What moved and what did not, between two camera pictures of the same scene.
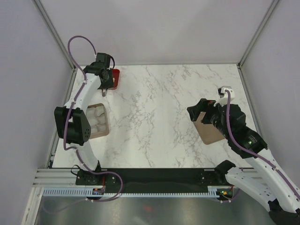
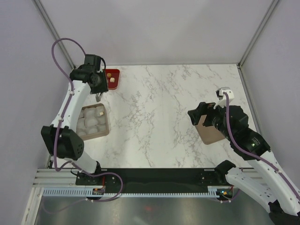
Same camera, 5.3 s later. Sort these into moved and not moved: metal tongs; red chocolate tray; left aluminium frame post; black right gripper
Moved: metal tongs
Not moved: red chocolate tray; black right gripper; left aluminium frame post
